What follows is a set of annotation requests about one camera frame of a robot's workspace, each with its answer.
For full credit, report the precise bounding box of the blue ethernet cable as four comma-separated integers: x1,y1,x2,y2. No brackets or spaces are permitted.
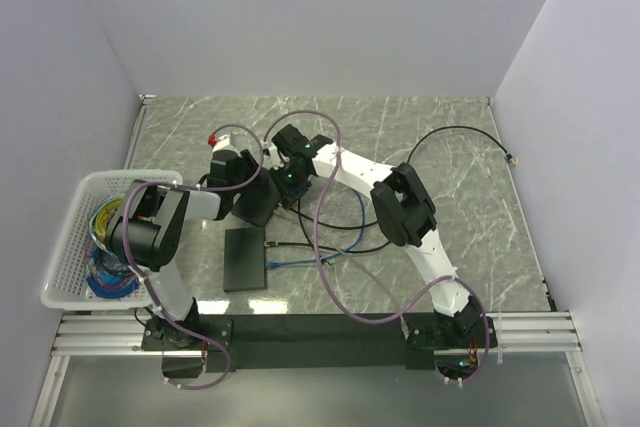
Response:
265,191,369,271

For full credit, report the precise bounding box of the dark grey network switch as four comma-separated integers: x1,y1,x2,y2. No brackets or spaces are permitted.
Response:
223,227,267,294

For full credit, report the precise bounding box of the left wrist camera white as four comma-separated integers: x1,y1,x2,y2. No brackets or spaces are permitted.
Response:
207,132,241,152

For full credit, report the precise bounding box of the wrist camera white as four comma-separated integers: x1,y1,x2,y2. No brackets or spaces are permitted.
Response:
207,132,241,152
263,142,285,170

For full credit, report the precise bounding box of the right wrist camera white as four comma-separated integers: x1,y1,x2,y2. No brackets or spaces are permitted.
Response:
263,142,285,170

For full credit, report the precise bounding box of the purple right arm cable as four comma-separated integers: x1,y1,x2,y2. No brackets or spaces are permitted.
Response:
259,109,491,388

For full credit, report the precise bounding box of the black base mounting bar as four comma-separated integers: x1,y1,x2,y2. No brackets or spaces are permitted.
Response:
139,312,501,381

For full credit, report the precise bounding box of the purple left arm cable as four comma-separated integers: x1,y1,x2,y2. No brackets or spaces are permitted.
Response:
122,122,271,392

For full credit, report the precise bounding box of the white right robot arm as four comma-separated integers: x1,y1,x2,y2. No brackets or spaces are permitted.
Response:
269,125,481,346

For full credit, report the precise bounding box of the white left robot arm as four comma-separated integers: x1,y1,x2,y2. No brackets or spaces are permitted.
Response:
105,148,265,349

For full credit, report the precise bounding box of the aluminium rail frame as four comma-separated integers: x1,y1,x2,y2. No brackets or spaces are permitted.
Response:
49,310,584,358

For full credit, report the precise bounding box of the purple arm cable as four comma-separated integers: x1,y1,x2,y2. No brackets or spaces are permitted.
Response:
122,122,271,392
259,109,491,388

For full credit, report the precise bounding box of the long black ethernet cable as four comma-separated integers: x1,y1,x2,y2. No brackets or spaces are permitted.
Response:
262,125,521,261

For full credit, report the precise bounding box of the white plastic mesh basket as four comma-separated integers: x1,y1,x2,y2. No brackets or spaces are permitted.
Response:
40,169,183,311

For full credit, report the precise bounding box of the bundle of coloured wires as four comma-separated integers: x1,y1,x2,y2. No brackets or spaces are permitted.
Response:
84,194,149,298

